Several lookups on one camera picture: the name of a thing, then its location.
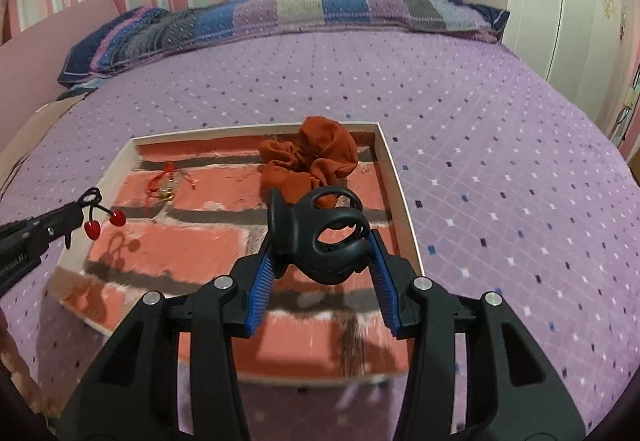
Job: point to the black plastic hair claw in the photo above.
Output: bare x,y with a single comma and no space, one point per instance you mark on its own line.
325,235

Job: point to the pink headboard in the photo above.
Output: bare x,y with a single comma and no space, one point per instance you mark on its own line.
32,60

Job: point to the white tray brick-pattern liner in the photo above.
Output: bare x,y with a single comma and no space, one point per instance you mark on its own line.
192,206

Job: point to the rust orange scrunchie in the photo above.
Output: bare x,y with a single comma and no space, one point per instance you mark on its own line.
323,153

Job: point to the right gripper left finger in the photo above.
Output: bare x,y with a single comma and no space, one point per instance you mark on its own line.
130,390

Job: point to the purple diamond-pattern bedspread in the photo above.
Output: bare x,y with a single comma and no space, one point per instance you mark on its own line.
510,187

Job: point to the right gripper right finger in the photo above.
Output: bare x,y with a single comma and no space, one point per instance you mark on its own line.
476,373

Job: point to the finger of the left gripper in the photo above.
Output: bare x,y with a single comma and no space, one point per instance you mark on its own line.
27,239

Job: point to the patchwork striped pillow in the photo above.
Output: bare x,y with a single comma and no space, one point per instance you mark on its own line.
145,35

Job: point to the white wardrobe with decals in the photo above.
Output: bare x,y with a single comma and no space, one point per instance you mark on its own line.
586,49

